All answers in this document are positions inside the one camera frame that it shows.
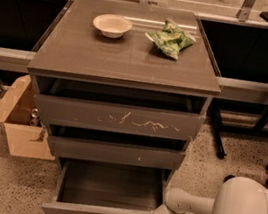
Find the grey bottom drawer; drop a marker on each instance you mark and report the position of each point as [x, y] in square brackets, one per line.
[89, 187]

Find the grey drawer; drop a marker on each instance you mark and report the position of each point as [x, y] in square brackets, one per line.
[116, 148]
[89, 187]
[119, 109]

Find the grey middle drawer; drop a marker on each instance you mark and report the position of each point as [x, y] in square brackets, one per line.
[116, 148]

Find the grey top drawer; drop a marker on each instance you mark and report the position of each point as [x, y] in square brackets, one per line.
[119, 109]

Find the grey drawer cabinet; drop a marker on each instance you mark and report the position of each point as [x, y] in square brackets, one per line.
[76, 50]

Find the metal can in box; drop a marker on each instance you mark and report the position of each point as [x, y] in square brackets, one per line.
[34, 117]

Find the cardboard box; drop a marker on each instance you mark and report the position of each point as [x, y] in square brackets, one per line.
[23, 139]

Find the green chip bag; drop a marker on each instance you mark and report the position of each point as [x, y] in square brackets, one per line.
[171, 40]

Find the white bowl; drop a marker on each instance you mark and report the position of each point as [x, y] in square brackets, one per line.
[112, 26]

